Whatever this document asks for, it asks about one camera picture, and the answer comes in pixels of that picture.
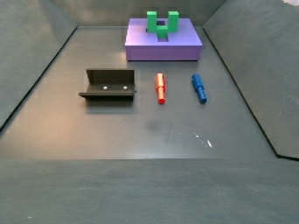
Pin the green U-shaped block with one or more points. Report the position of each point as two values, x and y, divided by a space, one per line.
161 29

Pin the blue peg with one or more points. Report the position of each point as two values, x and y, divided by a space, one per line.
199 88

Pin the dark grey bracket fixture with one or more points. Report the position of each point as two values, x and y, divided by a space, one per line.
109 83

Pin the purple base block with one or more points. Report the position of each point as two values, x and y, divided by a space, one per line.
180 46

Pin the red peg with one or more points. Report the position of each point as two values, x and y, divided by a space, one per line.
159 82

